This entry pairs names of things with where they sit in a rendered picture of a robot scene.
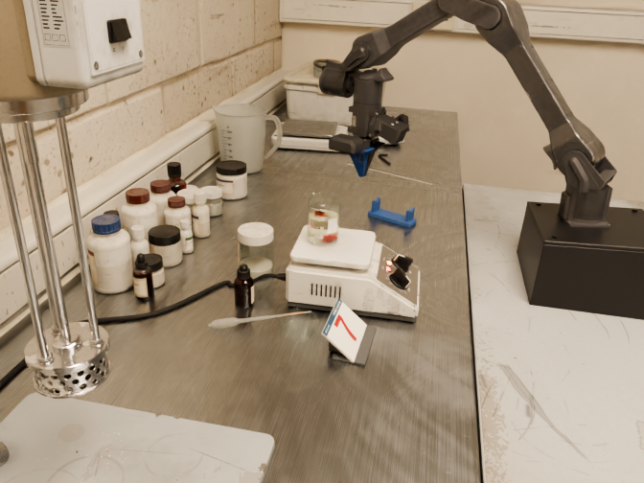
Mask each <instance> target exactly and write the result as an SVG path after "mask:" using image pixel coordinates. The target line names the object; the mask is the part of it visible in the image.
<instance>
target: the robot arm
mask: <svg viewBox="0 0 644 483"><path fill-rule="evenodd" d="M453 16H456V17H458V18H460V19H462V20H463V21H466V22H469V23H471V24H473V25H475V28H476V30H477V31H479V32H480V34H481V35H482V36H483V37H484V38H485V39H486V41H487V42H488V43H489V44H490V45H491V46H493V47H494V48H495V49H496V50H497V51H498V52H499V53H500V54H502V55H503V56H504V57H505V58H506V59H507V61H508V63H509V65H510V66H511V68H512V70H513V71H514V73H515V75H516V76H517V79H518V81H519V82H520V84H521V86H522V87H523V89H524V91H525V92H526V95H527V96H528V98H529V99H530V101H531V103H532V104H533V106H534V108H536V110H537V112H538V114H539V115H540V118H541V119H542V121H543V123H544V124H545V127H546V128H547V130H548V133H549V138H550V144H549V145H547V146H545V147H543V150H544V152H545V153H546V154H547V155H548V156H549V158H550V159H551V161H552V163H553V168H554V170H556V169H559V171H560V172H561V173H562V174H563V175H564V177H565V182H566V187H565V191H562V194H561V201H560V207H559V211H558V215H559V216H560V218H561V219H562V220H563V221H564V222H565V223H566V224H567V225H568V226H571V227H603V228H610V224H609V223H608V222H607V216H608V211H609V207H610V199H611V194H612V187H611V186H609V185H608V183H609V182H611V181H612V179H613V178H614V176H615V175H616V173H617V170H616V168H614V166H613V165H612V164H611V162H610V161H609V160H608V158H607V157H606V155H605V154H606V150H605V147H604V145H603V144H602V142H601V141H600V140H599V139H598V138H597V137H596V135H595V134H594V133H593V132H592V131H591V130H590V129H589V128H588V127H587V126H586V125H584V124H583V123H582V122H581V121H579V120H578V119H577V118H576V117H575V116H574V115H573V112H572V111H571V110H570V108H569V106H568V104H567V103H566V101H565V99H564V97H563V95H562V94H561V92H560V90H559V89H558V87H557V85H556V83H555V82H554V81H553V79H552V78H551V76H550V74H549V73H548V71H547V69H546V68H545V66H544V64H543V62H542V61H541V58H540V57H539V55H538V53H537V52H536V50H535V48H534V46H533V45H532V43H531V40H530V35H529V28H528V23H527V21H526V18H525V15H524V12H523V10H522V7H521V5H520V3H519V2H518V1H516V0H430V1H428V2H427V3H425V4H424V5H422V6H421V7H419V8H418V9H417V10H415V11H413V12H411V13H410V14H408V15H407V16H405V17H403V18H402V19H400V20H399V21H397V22H395V23H394V24H392V25H391V26H389V27H386V28H383V29H380V30H376V31H373V32H371V33H368V34H364V35H361V36H359V37H357V38H356V39H355V40H354V42H353V47H352V50H351V52H350V53H349V55H348V56H346V58H345V59H344V61H343V62H339V61H336V60H328V61H327V66H326V67H325V68H324V70H323V71H322V73H321V76H320V78H319V88H320V90H321V92H322V93H324V94H328V95H333V96H337V97H343V98H350V97H352V96H353V94H354V99H353V105H352V106H349V112H353V117H352V125H351V126H348V130H347V132H351V133H353V135H354V136H352V135H347V134H342V133H340V134H337V135H335V136H333V137H332V138H331V139H330V140H329V149H330V150H336V151H341V152H345V153H349V154H350V156H351V158H352V161H353V163H354V165H355V168H356V171H357V174H358V176H360V177H364V176H365V175H366V174H367V172H368V170H367V169H366V166H367V167H370V164H371V161H372V159H373V156H374V154H375V152H376V150H378V149H379V148H380V147H382V146H383V145H384V144H385V143H383V142H380V138H379V137H381V138H383V139H385V140H387V141H388V143H390V144H392V145H397V144H398V143H399V142H400V141H403V138H404V136H405V134H406V133H407V131H409V124H408V116H406V115H404V114H401V115H399V116H398V117H396V118H394V116H392V117H390V116H388V115H386V111H387V109H386V108H385V107H383V106H381V101H382V89H383V83H384V82H386V81H392V80H393V79H394V77H393V76H392V75H391V74H390V73H389V72H388V70H387V68H386V67H385V68H380V69H379V70H378V71H376V70H370V69H367V68H371V67H372V66H379V65H383V64H385V63H386V62H388V61H389V60H390V59H391V58H392V57H394V56H395V55H396V54H397V53H398V52H399V50H400V49H401V47H402V46H404V45H405V44H406V43H408V42H409V41H411V40H413V39H414V38H416V37H418V36H419V35H422V34H424V33H425V32H427V31H429V30H430V29H432V28H434V27H435V26H437V25H439V24H441V23H442V22H444V21H446V20H447V19H449V18H451V17H453ZM360 69H367V70H365V71H364V72H363V73H359V72H358V70H360Z"/></svg>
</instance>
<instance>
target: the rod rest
mask: <svg viewBox="0 0 644 483"><path fill-rule="evenodd" d="M414 210H415V207H411V209H410V210H406V216H404V215H400V214H397V213H393V212H390V211H386V210H383V209H380V197H378V198H377V200H373V201H372V210H370V211H369V212H368V217H371V218H375V219H381V220H384V221H387V222H391V223H394V224H397V225H400V226H403V227H407V228H410V227H412V226H413V225H415V224H416V222H417V220H416V219H415V218H414Z"/></svg>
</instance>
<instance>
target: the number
mask: <svg viewBox="0 0 644 483"><path fill-rule="evenodd" d="M362 326H363V322H362V321H361V320H360V319H359V318H357V317H356V316H355V315H354V314H353V313H352V312H351V311H350V310H349V309H348V308H347V307H346V306H345V305H344V304H343V303H342V304H341V306H340V308H339V310H338V313H337V315H336V317H335V319H334V322H333V324H332V326H331V329H330V331H329V333H328V336H329V337H330V338H331V339H332V340H333V341H334V342H335V343H336V344H337V345H338V346H339V347H340V348H341V349H342V350H343V351H344V352H345V353H347V354H348V355H349V356H350V357H352V355H353V352H354V349H355V346H356V345H357V340H358V337H359V335H360V332H361V329H362Z"/></svg>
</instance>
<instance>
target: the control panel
mask: <svg viewBox="0 0 644 483"><path fill-rule="evenodd" d="M397 255H398V254H396V253H395V252H393V251H391V250H390V249H388V248H387V247H385V246H384V245H383V246H382V248H381V253H380V259H379V269H378V275H377V280H378V281H380V282H381V283H383V284H384V285H386V286H387V287H389V288H391V289H393V290H394V291H396V292H397V293H398V294H399V295H401V296H402V297H404V298H405V299H407V300H408V301H410V302H411V303H413V304H415V305H417V295H418V273H419V268H418V267H416V266H415V265H413V264H411V265H410V266H409V267H408V268H409V270H408V271H407V272H405V274H406V275H407V277H408V278H409V279H410V281H411V283H410V284H409V285H408V287H407V289H406V290H402V289H399V288H397V287H396V286H394V285H393V284H392V282H391V281H390V279H389V276H390V274H392V273H394V271H395V270H396V269H397V268H396V267H395V266H394V265H393V263H392V258H393V257H397ZM387 261H389V262H391V264H389V263H388V262H387ZM387 267H389V268H390V269H391V270H390V271H389V270H388V269H387Z"/></svg>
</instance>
